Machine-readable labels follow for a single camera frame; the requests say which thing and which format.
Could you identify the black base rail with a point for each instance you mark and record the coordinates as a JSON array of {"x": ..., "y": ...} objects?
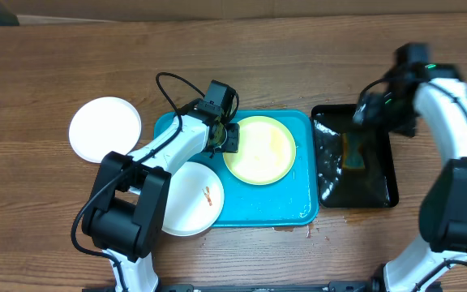
[{"x": 333, "y": 286}]

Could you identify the green yellow sponge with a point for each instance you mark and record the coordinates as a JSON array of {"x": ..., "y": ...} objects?
[{"x": 352, "y": 158}]

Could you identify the white plate with stain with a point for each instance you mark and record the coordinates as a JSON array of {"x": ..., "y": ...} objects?
[{"x": 103, "y": 125}]

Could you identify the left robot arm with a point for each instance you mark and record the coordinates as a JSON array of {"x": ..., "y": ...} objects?
[{"x": 126, "y": 208}]

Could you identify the yellow-green plate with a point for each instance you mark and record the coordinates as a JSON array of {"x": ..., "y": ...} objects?
[{"x": 266, "y": 151}]

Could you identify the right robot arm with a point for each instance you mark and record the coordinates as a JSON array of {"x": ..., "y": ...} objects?
[{"x": 436, "y": 93}]

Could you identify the black water tray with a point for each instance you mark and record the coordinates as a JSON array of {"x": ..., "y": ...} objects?
[{"x": 373, "y": 187}]

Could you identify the teal plastic tray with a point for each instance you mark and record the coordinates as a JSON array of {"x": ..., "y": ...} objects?
[{"x": 292, "y": 200}]

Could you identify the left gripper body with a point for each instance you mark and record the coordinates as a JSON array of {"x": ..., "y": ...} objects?
[{"x": 218, "y": 145}]

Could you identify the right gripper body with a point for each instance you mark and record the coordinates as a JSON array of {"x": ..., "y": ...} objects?
[{"x": 396, "y": 115}]

